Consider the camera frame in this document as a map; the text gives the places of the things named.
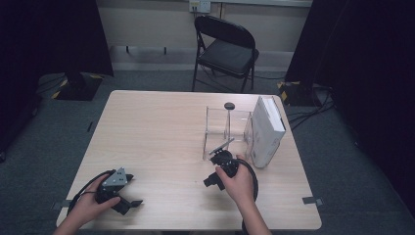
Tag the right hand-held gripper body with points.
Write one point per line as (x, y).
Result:
(226, 161)

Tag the clear acrylic book rack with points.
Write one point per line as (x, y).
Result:
(217, 127)

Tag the person's left hand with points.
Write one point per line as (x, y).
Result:
(86, 207)

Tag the black folding chair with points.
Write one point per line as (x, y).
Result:
(228, 55)

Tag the person's right hand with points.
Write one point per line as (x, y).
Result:
(241, 186)

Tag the small black floor object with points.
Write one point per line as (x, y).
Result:
(89, 126)

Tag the small black round disc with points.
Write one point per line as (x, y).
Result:
(229, 105)

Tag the black stand base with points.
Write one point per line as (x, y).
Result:
(78, 86)
(295, 93)

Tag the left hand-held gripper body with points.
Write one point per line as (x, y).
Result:
(114, 179)

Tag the white book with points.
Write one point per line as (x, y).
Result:
(266, 133)

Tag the white wall socket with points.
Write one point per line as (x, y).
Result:
(199, 6)

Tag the dark curtain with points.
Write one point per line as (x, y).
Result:
(368, 65)
(49, 39)

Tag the grey tape strip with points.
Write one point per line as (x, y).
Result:
(62, 205)
(311, 200)

